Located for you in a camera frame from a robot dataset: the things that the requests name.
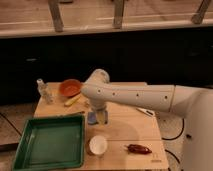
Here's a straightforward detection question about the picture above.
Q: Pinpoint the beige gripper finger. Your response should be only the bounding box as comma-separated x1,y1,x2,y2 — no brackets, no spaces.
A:
96,111,106,125

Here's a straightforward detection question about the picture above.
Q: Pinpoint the blue sponge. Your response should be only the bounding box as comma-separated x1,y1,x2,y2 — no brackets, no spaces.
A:
87,110,110,126

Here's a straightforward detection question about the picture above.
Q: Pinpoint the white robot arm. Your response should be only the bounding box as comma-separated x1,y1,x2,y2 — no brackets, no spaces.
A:
81,69,213,171

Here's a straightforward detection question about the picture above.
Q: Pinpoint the green plastic tray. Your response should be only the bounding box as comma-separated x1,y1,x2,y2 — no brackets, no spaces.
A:
12,115,85,171

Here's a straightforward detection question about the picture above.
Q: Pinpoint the white cup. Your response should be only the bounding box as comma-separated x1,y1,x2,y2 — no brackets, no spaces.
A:
89,135,108,156

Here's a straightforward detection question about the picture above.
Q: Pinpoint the orange bowl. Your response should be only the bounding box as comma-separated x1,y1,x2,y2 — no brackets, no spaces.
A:
59,79,82,97

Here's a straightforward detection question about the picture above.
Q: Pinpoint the dark red chili pepper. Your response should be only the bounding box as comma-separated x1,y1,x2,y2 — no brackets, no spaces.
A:
126,144,151,155

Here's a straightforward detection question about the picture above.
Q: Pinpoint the clear plastic bottle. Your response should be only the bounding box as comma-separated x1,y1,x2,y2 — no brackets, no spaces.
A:
37,79,53,104

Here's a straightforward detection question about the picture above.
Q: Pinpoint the black cable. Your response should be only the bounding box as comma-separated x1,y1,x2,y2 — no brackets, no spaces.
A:
161,117,186,171

